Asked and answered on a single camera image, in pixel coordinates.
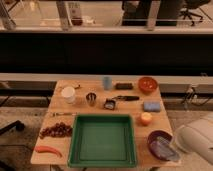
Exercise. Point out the purple bowl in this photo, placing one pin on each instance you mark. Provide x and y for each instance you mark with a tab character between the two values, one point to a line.
153	135

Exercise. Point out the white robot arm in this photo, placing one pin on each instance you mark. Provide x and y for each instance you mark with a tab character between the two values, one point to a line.
196	136

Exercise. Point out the orange-red bowl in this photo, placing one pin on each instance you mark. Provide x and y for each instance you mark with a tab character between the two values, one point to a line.
147	85

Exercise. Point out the light blue cup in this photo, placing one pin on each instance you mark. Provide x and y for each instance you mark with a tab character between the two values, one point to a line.
107	83

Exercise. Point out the dark brown rectangular block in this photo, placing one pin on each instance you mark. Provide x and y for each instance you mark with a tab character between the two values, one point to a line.
123	86

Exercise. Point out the small black square dish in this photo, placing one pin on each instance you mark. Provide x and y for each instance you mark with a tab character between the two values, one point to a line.
110	104

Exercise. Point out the small metal cup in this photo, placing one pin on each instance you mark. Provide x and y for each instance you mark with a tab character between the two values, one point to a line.
91	98

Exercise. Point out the white paper cup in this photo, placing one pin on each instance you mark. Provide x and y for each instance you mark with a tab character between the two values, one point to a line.
68	93

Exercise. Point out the blue sponge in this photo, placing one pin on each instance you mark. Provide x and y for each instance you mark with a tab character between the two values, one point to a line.
152	106

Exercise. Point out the apple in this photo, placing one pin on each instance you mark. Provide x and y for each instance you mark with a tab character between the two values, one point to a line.
146	118

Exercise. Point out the green plastic tray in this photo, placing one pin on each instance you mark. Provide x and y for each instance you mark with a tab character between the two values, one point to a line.
100	141

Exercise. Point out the metal fork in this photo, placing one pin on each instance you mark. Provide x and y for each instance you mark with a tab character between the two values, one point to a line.
63	114

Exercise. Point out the bunch of red grapes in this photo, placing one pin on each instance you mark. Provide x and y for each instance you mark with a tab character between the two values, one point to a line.
57	130

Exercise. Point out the red-bottomed container behind glass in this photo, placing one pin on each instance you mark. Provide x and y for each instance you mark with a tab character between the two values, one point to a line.
75	13

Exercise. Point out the orange carrot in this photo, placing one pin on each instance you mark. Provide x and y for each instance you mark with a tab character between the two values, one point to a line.
43	149

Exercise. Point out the black office chair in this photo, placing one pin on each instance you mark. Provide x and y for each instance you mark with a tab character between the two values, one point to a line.
188	9

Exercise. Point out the black handled peeler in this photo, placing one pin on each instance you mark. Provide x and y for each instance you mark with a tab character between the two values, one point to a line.
126	98

